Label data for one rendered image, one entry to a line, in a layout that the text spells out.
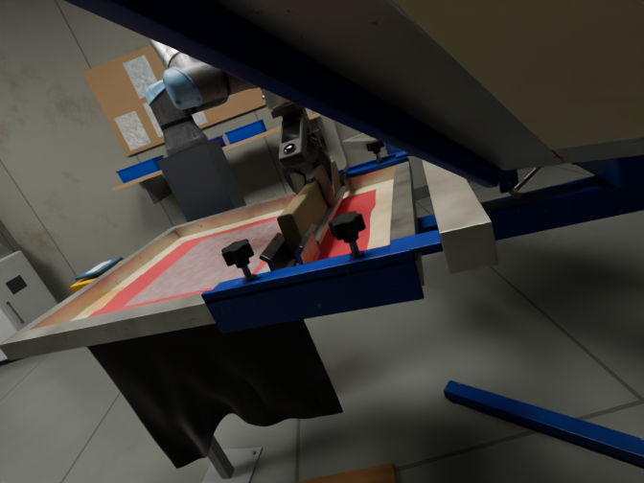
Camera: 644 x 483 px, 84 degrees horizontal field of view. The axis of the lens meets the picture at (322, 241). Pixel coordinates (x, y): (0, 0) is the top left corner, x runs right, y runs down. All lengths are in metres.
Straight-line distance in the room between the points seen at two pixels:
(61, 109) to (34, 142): 0.42
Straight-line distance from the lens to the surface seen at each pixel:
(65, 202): 4.34
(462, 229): 0.39
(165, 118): 1.37
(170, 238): 1.22
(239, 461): 1.76
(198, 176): 1.33
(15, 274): 4.38
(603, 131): 0.23
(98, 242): 4.33
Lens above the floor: 1.20
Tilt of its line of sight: 20 degrees down
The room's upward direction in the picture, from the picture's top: 20 degrees counter-clockwise
